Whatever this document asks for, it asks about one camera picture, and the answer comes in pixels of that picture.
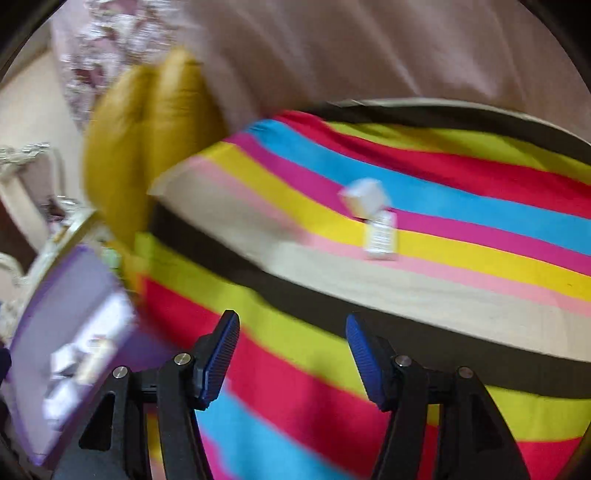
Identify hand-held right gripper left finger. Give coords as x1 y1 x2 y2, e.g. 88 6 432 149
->
51 310 241 480

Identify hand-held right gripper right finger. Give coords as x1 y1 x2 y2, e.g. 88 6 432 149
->
345 312 532 480

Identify purple storage box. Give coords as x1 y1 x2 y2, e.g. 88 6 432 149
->
7 244 139 467

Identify colourful striped blanket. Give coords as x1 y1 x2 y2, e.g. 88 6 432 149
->
134 99 591 480

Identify small white carton box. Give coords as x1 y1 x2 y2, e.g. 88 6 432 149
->
364 210 399 260

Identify white barcode carton box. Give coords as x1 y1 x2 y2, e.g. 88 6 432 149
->
339 178 387 219

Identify yellow leather cushions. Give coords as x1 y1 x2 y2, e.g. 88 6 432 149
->
83 48 227 250

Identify white ornate furniture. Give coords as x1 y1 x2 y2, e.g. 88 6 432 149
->
0 142 109 319

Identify beige velvet cloth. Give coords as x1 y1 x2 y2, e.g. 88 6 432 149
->
175 0 591 153

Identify floral lace curtain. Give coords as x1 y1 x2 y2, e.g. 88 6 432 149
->
51 0 185 130

